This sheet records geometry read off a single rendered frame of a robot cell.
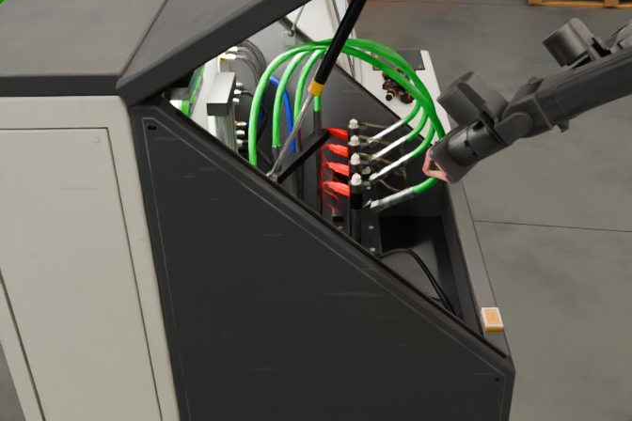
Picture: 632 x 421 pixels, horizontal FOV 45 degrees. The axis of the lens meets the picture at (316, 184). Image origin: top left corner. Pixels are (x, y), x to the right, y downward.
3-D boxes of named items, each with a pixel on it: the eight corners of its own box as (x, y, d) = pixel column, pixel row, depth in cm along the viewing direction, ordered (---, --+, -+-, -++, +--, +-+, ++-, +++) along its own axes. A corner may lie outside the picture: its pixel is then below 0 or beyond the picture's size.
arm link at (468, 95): (535, 129, 108) (552, 100, 114) (481, 70, 107) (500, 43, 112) (476, 166, 116) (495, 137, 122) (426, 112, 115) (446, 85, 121)
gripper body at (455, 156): (425, 154, 123) (450, 140, 117) (462, 121, 128) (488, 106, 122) (450, 186, 124) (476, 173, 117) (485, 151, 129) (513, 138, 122)
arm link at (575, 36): (647, 45, 130) (622, 57, 138) (606, -8, 130) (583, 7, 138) (595, 86, 128) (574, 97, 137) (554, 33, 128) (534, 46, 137)
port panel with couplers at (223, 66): (243, 168, 169) (230, 34, 153) (227, 168, 169) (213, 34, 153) (248, 140, 180) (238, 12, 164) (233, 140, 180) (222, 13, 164)
